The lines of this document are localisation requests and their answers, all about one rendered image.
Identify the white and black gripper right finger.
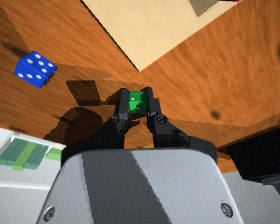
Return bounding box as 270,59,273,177
146,88,217,164

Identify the beige flat mat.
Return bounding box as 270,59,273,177
83,0,241,71

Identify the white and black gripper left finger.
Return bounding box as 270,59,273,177
60,89,131,168

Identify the blue die with white pips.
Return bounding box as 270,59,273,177
14,51,57,88

